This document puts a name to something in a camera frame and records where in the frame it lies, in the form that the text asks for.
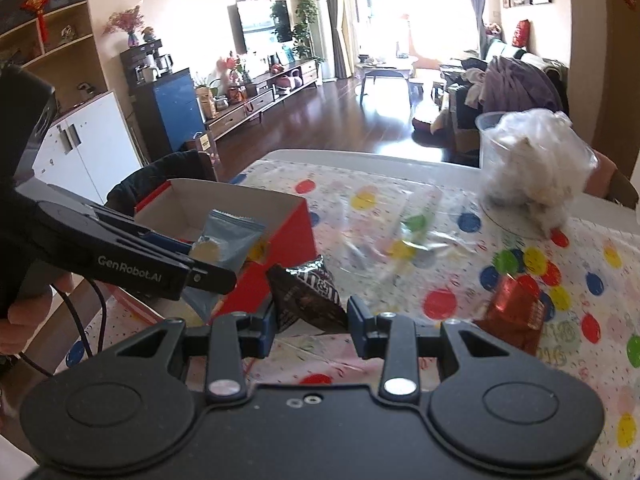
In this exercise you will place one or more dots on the purple curtain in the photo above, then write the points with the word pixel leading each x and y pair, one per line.
pixel 472 5

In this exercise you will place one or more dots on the dark cloth chair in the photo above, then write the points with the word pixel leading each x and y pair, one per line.
pixel 150 175

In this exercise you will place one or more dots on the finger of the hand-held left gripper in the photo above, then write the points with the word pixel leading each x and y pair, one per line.
pixel 212 279
pixel 160 241

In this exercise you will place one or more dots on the grey curtain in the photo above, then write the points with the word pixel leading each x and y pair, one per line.
pixel 332 15

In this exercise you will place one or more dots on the wooden wall shelf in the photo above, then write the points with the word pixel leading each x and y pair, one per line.
pixel 55 20

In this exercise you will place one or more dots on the red cushion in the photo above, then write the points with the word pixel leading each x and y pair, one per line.
pixel 521 34

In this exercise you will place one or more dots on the dark brown snack packet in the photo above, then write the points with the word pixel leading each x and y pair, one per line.
pixel 305 300

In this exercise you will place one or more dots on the light blue snack packet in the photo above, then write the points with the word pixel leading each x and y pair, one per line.
pixel 232 240

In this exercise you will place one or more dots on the red knot ornament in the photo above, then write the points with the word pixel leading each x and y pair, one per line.
pixel 37 7

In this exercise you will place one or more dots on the wooden television cabinet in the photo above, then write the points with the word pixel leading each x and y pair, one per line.
pixel 265 95

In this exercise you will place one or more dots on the blue cabinet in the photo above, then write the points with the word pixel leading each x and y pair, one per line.
pixel 172 110

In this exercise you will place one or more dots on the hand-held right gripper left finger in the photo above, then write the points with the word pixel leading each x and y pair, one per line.
pixel 261 332

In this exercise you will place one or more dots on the pink cloth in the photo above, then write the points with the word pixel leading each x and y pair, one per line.
pixel 607 175

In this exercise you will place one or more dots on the white tower air conditioner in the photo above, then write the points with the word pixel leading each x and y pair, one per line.
pixel 320 30

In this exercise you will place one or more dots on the person's left hand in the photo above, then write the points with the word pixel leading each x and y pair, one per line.
pixel 22 327

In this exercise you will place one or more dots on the white cabinet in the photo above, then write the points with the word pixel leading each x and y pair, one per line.
pixel 95 150

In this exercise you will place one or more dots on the clear plastic wrapper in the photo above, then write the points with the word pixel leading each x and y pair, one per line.
pixel 415 235

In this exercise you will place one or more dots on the flat screen television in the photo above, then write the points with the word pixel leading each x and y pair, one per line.
pixel 260 25

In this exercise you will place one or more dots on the reddish brown snack packet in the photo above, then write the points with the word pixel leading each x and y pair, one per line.
pixel 512 310

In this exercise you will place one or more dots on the clear plastic container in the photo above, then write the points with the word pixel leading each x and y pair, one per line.
pixel 487 130

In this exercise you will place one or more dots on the coffee machine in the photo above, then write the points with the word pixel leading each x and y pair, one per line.
pixel 147 62

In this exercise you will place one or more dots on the flower vase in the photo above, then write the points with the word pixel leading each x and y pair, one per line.
pixel 127 25

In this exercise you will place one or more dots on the sofa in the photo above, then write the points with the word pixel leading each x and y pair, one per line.
pixel 465 100

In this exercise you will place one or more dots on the green potted plant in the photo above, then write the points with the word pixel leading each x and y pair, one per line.
pixel 307 30

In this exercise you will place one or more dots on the purple clothes pile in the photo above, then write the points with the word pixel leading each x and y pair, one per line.
pixel 520 87

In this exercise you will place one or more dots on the red cardboard box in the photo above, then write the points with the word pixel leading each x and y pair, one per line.
pixel 285 240

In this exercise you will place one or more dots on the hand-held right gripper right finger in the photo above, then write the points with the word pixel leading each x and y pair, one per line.
pixel 358 327

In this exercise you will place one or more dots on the dark coffee table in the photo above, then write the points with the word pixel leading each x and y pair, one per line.
pixel 387 72

